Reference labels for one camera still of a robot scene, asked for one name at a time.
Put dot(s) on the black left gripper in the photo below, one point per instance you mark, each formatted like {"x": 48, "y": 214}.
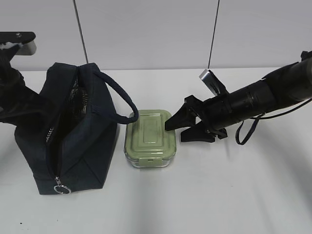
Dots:
{"x": 19, "y": 105}

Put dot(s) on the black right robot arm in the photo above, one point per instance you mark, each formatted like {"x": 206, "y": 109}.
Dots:
{"x": 290, "y": 85}

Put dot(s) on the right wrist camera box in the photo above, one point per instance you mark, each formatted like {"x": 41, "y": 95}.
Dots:
{"x": 213, "y": 83}

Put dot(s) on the dark blue lunch bag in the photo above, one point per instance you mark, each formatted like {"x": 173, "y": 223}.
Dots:
{"x": 73, "y": 150}

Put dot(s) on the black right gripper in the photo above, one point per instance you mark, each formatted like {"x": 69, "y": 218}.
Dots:
{"x": 214, "y": 113}

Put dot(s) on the green lid glass container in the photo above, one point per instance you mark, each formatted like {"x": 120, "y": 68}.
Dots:
{"x": 147, "y": 143}

